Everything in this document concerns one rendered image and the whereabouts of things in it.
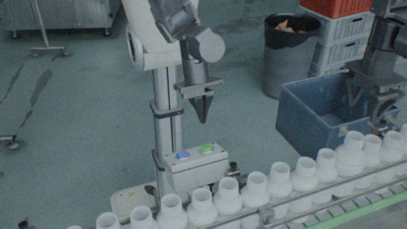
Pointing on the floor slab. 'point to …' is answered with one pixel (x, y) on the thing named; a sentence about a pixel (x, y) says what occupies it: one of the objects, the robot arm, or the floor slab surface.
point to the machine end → (58, 14)
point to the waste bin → (287, 50)
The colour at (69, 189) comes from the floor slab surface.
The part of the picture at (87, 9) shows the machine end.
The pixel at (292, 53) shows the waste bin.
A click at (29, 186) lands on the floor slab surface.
